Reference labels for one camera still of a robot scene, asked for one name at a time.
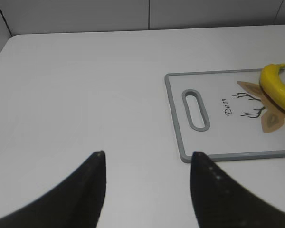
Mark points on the white grey-rimmed cutting board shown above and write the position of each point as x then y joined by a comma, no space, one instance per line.
226,115

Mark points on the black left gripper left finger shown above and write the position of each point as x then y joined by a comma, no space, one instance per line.
74,203

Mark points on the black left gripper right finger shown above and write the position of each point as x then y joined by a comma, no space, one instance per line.
221,202

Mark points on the yellow plastic banana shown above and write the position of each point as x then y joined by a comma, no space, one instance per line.
272,84

